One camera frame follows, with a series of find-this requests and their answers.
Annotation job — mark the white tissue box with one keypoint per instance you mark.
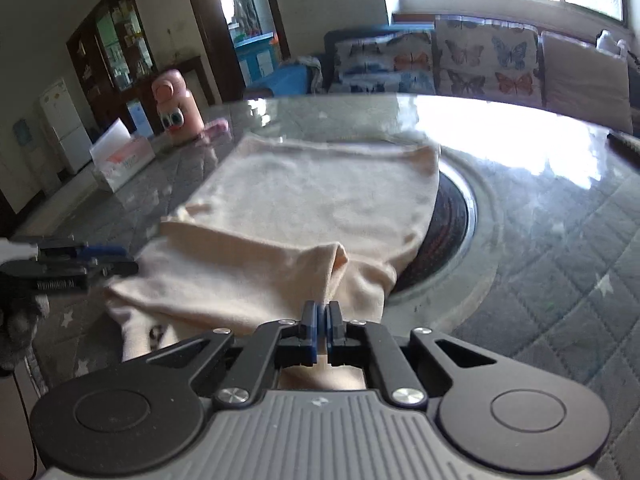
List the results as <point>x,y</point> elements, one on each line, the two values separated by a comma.
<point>125,160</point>

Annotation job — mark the dark blue sofa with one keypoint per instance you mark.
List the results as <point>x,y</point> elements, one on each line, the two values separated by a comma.
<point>330,40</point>

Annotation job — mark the beige garment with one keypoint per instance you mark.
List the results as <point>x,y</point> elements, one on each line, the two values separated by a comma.
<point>300,200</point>

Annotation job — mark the dark wooden display cabinet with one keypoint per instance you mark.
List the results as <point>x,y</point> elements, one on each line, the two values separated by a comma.
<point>90,65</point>

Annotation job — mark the white water dispenser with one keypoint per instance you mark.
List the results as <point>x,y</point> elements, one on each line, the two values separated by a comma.
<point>27,150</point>

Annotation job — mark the white bag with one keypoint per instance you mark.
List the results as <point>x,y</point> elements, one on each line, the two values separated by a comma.
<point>612,42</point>

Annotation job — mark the plain beige cushion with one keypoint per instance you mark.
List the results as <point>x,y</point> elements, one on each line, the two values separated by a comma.
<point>585,80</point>

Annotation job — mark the pink bottle with cartoon eyes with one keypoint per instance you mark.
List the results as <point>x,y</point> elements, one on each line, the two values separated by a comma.
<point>180,110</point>

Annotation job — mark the blue cabinet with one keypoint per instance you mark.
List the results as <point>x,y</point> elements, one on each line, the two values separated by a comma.
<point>257,60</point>

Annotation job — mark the dark wooden door frame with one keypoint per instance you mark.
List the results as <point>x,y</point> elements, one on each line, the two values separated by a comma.
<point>202,25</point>

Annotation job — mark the white refrigerator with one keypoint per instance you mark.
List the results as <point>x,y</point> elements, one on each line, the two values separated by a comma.
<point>62,125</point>

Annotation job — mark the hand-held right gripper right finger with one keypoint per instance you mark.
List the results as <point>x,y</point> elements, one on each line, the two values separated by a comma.
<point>330,332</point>

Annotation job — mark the small pink item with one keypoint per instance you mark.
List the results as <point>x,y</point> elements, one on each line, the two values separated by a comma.
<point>215,129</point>

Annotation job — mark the dark remote control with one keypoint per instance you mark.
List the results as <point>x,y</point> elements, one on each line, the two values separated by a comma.
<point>625,141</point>

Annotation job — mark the square butterfly print cushion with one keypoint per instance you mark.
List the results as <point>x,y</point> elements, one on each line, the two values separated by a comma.
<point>487,62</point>

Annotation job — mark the black round hot plate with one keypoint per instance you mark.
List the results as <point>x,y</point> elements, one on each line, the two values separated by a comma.
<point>450,220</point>

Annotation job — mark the person's left hand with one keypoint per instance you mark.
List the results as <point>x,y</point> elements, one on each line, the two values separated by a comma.
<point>20,330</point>

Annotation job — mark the wide butterfly print cushion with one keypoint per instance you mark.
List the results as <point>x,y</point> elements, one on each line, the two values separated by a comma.
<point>385,62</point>

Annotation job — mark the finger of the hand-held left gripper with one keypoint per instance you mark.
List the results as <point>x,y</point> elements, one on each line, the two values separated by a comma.
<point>100,251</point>
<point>110,267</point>

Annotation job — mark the blue and white carton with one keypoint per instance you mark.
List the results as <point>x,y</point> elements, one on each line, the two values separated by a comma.
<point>140,119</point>

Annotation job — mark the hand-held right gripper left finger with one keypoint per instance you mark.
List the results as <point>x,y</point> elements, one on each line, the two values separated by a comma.
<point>312,332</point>

